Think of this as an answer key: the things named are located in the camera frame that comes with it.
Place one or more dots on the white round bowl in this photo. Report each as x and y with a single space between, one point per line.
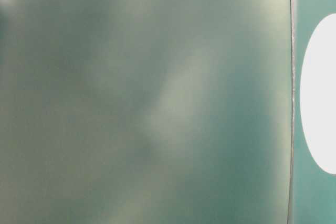
317 94

